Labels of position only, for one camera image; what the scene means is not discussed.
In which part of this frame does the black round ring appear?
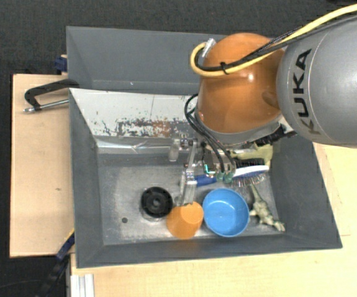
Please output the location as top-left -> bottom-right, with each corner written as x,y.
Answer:
140,186 -> 174,219

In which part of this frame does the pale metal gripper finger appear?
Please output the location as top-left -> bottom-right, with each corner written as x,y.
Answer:
178,168 -> 199,206
168,138 -> 186,163

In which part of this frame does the orange plastic cup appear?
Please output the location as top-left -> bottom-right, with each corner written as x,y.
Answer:
165,200 -> 205,240

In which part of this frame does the grey metal bin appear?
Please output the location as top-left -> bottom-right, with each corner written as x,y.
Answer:
66,25 -> 343,269

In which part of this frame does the blue and white brush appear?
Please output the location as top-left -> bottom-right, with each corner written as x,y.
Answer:
196,164 -> 271,189

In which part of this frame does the pale wood flat board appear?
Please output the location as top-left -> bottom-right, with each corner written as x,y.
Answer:
9,74 -> 75,258

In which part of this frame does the pale green toy dinosaur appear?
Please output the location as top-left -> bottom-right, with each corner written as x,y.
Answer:
248,183 -> 286,233

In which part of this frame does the blue plastic bowl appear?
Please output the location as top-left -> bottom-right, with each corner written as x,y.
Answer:
202,187 -> 251,238

